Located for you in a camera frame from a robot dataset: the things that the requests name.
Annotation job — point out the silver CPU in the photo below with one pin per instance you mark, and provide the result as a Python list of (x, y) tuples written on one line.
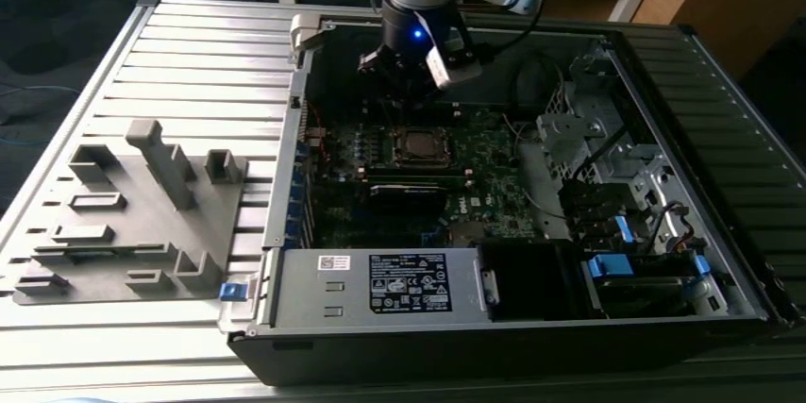
[(420, 143)]

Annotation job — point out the black RAM slot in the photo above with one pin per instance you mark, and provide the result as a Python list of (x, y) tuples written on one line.
[(415, 171), (418, 179)]

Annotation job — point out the grey case latch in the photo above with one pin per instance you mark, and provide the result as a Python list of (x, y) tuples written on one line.
[(306, 30)]

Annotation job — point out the silver metal drive cage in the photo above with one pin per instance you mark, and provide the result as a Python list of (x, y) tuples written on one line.
[(566, 129)]

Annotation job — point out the black graphics card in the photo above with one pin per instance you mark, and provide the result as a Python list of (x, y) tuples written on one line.
[(410, 190)]

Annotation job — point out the green motherboard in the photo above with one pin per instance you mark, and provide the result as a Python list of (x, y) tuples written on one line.
[(498, 205)]

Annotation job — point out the brown chipset heatsink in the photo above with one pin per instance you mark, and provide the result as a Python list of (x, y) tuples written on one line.
[(467, 231)]

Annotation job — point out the blue disk carrier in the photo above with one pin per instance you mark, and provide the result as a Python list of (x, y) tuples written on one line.
[(607, 265), (621, 229)]

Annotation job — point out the black fan shroud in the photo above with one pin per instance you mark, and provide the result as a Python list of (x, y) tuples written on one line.
[(529, 280)]

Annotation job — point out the grey power supply unit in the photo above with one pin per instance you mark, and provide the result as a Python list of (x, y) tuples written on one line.
[(315, 290)]

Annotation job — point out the grey parts rack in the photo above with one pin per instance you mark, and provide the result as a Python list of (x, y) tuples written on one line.
[(144, 233)]

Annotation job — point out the blue case latch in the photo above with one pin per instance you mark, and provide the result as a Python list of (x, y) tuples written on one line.
[(231, 290)]

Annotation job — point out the black PC case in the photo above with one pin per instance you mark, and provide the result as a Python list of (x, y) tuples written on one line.
[(440, 356)]

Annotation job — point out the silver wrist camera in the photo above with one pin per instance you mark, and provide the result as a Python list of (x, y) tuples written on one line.
[(443, 72)]

